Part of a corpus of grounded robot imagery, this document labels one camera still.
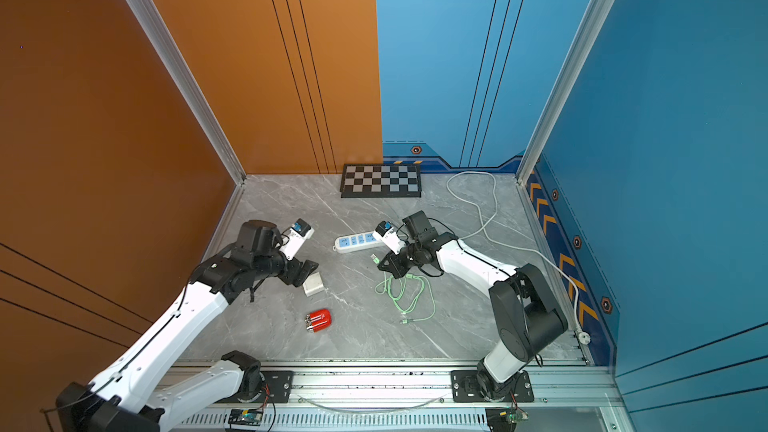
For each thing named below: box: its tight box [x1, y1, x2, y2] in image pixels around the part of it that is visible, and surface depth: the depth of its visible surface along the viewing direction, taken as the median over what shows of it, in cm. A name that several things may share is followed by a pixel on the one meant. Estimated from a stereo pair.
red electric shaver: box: [304, 308, 332, 333], surface depth 83 cm
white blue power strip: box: [333, 231, 382, 253], surface depth 100 cm
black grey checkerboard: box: [340, 164, 422, 198], surface depth 118 cm
